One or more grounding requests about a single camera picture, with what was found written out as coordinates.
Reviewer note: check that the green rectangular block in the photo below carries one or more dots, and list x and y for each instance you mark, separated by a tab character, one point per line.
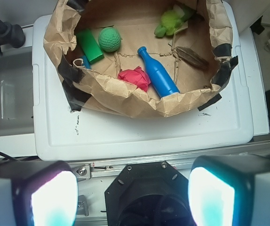
88	44

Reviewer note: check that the small blue block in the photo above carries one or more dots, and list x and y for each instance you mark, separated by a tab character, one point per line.
86	62

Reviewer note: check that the aluminium frame rail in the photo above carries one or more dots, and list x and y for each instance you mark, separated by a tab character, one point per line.
181	161

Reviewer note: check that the white plastic lid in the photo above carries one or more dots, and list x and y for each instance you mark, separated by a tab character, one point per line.
63	134

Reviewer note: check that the black faucet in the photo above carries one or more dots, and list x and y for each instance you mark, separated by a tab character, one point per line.
11	34

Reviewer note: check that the green dimpled ball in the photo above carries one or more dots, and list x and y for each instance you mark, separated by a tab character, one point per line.
109	39

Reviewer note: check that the brown paper bag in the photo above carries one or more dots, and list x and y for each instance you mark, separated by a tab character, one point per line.
198	56

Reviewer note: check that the blue plastic bottle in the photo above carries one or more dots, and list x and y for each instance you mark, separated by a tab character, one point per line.
160	79

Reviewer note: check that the grey sink basin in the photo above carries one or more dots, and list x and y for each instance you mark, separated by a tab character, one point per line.
16	92

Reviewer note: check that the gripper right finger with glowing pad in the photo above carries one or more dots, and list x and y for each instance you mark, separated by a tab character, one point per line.
230	190

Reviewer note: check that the lime green plush toy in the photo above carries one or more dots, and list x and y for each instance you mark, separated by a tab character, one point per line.
172	19

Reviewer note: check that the black octagonal mount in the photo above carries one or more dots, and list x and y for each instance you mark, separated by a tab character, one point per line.
148	194

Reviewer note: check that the crumpled red paper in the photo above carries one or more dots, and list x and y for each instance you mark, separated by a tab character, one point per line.
137	77

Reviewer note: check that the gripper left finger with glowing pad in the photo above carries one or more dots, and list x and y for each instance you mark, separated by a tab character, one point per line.
37	193

